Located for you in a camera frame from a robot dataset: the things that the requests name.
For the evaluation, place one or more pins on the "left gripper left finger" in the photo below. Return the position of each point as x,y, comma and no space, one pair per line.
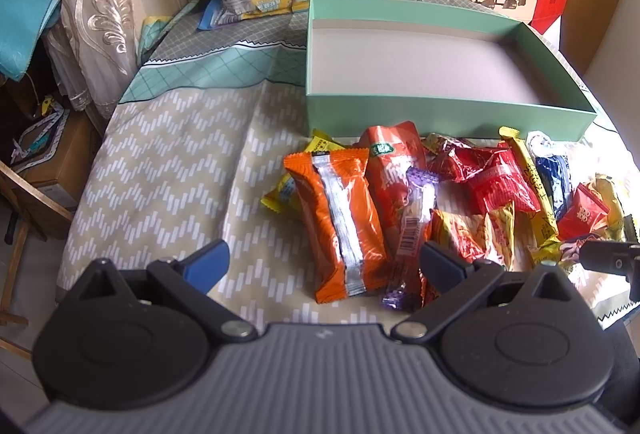
184,286

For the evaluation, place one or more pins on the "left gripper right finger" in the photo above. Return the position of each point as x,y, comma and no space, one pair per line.
462,287

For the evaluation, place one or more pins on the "small red candy packet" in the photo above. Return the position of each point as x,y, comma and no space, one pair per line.
586,212

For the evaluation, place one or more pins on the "orange striped chips packet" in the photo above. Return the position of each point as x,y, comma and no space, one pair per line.
489,236

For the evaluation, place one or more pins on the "long yellow wafer packet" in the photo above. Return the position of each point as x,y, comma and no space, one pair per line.
542,222

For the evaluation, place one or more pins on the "yellow silver snack packet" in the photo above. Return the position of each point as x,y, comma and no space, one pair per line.
621,223

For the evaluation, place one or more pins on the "purple candy bar packet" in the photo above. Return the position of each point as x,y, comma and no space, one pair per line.
403,292

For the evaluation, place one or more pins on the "blue white snack packet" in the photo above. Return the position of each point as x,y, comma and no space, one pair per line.
552,166

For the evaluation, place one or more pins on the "red skittles packet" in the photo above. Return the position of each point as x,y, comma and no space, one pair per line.
490,176

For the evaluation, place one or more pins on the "orange snack packet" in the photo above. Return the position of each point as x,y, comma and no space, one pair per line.
344,231

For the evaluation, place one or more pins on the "yellow square snack packet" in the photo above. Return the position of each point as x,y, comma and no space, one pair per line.
283,199

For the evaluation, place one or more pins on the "orange yellow candy packet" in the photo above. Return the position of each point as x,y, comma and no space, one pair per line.
435,145

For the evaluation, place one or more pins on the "red-orange snack stick packet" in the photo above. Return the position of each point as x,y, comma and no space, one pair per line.
392,150

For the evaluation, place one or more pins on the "cardboard box on floor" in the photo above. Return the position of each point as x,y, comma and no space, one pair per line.
55,155

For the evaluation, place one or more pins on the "mint green cardboard box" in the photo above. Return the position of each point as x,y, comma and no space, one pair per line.
448,69

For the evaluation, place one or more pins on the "teal cloth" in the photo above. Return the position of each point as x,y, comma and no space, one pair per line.
21,25

